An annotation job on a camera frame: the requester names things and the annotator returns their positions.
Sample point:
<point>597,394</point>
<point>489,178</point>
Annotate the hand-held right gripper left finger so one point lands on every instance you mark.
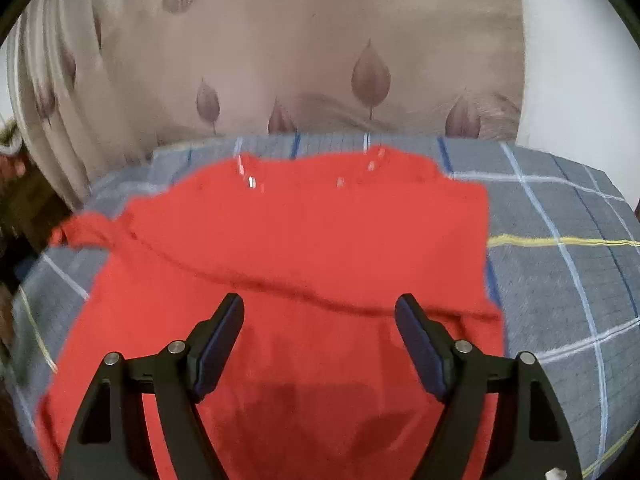
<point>220,345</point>

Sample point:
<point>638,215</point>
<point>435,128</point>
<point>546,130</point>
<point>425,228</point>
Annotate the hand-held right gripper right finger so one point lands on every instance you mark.
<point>419,345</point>

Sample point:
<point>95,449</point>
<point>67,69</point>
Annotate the red knitted sweater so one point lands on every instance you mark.
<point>300,240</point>

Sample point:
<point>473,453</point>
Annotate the grey plaid blanket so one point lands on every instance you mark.
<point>550,285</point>

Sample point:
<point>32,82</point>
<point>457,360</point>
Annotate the dark wooden furniture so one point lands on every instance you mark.
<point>27,215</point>

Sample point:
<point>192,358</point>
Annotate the beige leaf print curtain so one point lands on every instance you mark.
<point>300,60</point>

